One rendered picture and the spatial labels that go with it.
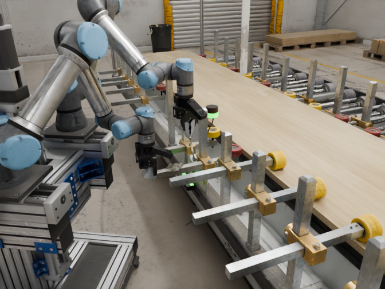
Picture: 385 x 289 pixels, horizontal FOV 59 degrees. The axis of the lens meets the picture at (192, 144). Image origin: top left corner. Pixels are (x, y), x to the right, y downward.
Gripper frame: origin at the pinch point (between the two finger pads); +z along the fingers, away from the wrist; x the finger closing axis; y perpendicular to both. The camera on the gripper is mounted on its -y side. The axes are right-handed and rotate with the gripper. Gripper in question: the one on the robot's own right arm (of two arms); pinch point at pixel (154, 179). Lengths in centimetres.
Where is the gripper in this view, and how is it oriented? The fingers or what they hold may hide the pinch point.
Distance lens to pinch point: 163.3
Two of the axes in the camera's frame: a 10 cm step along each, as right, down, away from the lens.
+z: 0.2, 9.0, 4.3
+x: 3.7, 3.9, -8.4
